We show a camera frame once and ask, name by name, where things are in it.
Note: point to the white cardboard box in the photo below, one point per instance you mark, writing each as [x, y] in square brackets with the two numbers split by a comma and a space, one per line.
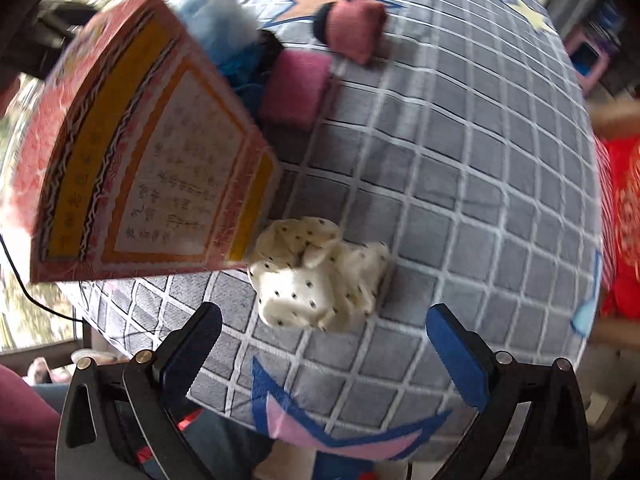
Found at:
[165, 160]

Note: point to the black scrunchie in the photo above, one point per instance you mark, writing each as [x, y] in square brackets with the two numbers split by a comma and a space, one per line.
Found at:
[320, 20]

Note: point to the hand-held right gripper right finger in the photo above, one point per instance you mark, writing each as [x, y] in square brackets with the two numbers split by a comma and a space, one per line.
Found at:
[457, 360]

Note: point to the pink garment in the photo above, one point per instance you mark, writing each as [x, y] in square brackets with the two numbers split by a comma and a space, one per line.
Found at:
[25, 420]

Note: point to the pink plastic stool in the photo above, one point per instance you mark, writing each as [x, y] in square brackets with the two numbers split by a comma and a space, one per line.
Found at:
[600, 77]

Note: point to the red embroidered cushion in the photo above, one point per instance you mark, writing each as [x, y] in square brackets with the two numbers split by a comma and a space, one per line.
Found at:
[625, 220]

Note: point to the blue scrunchie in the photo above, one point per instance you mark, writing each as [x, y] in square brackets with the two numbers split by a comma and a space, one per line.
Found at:
[240, 72]

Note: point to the white polka dot scrunchie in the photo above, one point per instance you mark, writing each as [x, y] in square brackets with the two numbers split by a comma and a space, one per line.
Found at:
[300, 285]

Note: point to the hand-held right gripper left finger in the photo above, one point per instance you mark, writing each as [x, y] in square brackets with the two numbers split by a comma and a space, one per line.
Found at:
[192, 345]

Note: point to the person's jeans leg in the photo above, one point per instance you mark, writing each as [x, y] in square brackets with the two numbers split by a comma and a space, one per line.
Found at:
[235, 440]

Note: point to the light blue fluffy pompom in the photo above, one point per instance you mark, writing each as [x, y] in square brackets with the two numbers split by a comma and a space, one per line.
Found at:
[215, 5]

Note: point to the grey checked star tablecloth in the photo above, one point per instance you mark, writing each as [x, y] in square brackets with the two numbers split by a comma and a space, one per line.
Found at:
[450, 185]

